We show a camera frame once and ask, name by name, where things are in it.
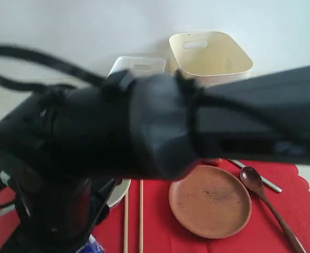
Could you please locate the white milk carton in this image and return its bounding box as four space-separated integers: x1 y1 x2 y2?
75 235 105 253

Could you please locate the brown round plate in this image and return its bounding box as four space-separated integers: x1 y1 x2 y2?
168 165 252 239

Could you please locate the stainless steel table knife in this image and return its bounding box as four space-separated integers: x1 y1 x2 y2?
227 159 283 193

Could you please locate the left wooden chopstick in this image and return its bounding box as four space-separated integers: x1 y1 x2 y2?
123 192 129 253

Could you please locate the white perforated plastic basket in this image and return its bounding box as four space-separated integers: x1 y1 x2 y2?
108 56 166 76

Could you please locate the cream plastic storage bin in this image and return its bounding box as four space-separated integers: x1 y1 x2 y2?
168 31 254 86

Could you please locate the right wooden chopstick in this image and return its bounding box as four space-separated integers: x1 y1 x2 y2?
139 180 144 253

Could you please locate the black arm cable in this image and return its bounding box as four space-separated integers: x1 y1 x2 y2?
0 46 105 93

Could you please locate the wooden chopstick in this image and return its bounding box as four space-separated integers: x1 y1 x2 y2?
139 180 144 253
123 192 129 253

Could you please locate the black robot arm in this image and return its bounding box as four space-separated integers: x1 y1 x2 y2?
0 65 310 252

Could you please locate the dark wooden spoon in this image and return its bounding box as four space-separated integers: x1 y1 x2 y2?
239 167 307 252

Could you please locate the white ceramic bowl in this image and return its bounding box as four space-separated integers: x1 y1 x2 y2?
107 179 131 208

